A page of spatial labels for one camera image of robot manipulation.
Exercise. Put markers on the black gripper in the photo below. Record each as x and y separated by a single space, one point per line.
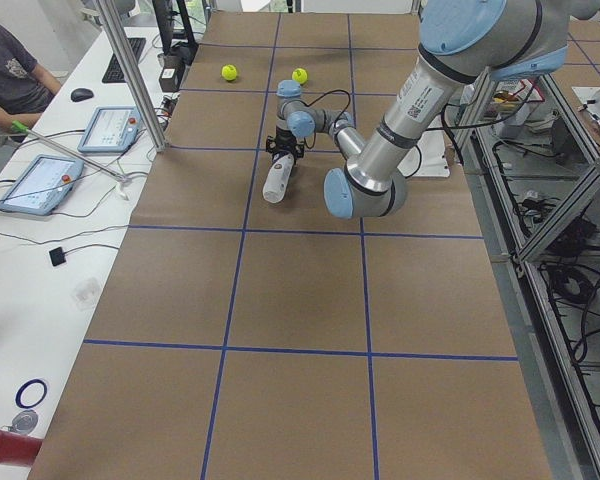
283 138

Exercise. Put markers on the yellow tennis ball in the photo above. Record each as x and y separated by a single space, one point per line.
300 75
229 72

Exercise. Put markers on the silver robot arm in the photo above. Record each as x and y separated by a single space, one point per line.
458 40

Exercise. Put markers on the dark brown box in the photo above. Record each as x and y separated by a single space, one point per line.
172 72

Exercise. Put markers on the upper blue teach pendant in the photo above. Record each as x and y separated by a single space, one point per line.
111 130

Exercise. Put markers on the blue teach pendant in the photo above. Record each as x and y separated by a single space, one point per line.
111 130
43 186

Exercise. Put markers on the black computer mouse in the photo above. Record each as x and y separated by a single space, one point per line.
81 94

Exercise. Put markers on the lower blue teach pendant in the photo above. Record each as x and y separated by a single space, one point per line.
43 186

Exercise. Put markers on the small black square pad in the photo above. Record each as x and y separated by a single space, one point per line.
57 256

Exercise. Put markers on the seated person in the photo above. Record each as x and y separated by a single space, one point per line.
26 87

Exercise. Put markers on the red cylinder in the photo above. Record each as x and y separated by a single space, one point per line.
17 449

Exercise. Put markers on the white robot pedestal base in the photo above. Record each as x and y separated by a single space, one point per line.
427 159

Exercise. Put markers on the aluminium frame post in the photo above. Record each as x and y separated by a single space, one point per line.
121 47

